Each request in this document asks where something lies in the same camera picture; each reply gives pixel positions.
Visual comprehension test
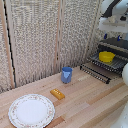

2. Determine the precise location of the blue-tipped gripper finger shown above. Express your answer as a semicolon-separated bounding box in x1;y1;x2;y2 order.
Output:
103;32;109;41
116;33;122;43

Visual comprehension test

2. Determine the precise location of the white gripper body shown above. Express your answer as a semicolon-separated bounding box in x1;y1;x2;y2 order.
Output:
98;15;128;35

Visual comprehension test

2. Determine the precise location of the blue cup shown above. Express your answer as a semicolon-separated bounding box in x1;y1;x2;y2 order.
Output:
60;66;74;84

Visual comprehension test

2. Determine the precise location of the white floral rimmed plate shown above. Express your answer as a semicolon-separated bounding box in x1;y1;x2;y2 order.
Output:
7;94;56;128

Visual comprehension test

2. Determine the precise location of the black wire dish rack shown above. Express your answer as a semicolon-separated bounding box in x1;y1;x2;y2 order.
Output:
79;37;128;85

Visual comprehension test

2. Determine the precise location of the orange yellow rectangular block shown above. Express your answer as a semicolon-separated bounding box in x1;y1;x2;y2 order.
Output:
50;88;66;100

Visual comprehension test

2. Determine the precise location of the yellow bowl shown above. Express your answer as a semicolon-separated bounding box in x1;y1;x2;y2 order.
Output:
98;50;116;64

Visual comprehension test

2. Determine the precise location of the woven rattan folding screen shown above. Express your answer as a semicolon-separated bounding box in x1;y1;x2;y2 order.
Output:
0;0;128;93

